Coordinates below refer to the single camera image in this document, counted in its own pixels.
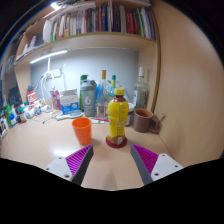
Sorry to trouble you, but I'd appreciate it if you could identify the grey shaker bottle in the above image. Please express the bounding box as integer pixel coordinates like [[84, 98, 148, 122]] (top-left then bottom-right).
[[79, 79, 98, 118]]

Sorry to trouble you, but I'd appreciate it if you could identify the brown ceramic mug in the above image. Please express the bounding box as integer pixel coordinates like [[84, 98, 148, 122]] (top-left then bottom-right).
[[132, 108, 160, 134]]

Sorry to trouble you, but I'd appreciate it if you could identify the red and white tub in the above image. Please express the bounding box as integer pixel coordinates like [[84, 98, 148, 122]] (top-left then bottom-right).
[[26, 89, 38, 105]]

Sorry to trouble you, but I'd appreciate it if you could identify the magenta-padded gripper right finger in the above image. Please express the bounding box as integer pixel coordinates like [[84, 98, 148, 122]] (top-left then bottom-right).
[[130, 143, 184, 186]]

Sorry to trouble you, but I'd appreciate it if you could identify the flat round red coaster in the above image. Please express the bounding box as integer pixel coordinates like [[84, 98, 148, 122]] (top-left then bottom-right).
[[105, 135, 128, 149]]

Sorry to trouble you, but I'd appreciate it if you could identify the ceiling light strip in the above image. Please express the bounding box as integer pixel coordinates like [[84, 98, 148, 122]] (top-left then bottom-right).
[[49, 1, 61, 10]]

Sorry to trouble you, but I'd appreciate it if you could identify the yellow drink bottle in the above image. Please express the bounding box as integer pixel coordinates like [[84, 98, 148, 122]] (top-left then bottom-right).
[[106, 87, 130, 147]]

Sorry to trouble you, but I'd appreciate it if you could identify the white wall power socket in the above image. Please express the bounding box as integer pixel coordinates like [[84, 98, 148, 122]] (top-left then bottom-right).
[[41, 68, 63, 80]]

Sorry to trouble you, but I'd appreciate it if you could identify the green glass bottle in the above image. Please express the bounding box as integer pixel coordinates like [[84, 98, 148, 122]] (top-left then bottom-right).
[[108, 74, 118, 101]]

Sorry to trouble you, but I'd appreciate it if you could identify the clear bottle with yellow cap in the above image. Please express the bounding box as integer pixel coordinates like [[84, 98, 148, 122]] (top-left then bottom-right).
[[95, 69, 110, 118]]

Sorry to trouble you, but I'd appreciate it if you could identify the clear glass bottle white cap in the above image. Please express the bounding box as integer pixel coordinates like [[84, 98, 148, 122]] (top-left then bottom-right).
[[132, 66, 150, 111]]

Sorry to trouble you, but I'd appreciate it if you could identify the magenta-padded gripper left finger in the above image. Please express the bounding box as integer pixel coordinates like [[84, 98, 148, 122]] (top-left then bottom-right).
[[44, 144, 95, 186]]

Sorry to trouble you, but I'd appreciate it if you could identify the wooden shelf unit with books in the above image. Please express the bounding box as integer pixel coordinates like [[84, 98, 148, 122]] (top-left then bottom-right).
[[13, 0, 163, 114]]

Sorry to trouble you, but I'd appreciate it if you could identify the white bar desk lamp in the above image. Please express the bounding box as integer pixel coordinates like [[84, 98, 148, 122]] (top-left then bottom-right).
[[29, 49, 69, 81]]

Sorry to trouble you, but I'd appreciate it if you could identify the white and blue carton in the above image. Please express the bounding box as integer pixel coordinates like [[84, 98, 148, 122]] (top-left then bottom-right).
[[59, 88, 81, 115]]

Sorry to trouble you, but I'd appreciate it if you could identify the green plastic container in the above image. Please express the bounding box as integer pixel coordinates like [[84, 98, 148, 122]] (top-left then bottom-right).
[[3, 104, 13, 118]]

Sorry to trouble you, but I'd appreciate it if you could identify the orange plastic cup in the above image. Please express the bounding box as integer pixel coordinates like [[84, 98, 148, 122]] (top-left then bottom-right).
[[71, 116, 93, 146]]

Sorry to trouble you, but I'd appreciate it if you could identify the white bottle with blue cap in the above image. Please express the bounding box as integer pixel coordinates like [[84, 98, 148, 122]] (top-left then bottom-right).
[[9, 113, 18, 128]]

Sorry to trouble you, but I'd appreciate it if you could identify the magenta snack pouch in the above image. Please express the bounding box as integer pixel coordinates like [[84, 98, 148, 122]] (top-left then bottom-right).
[[50, 89, 63, 111]]

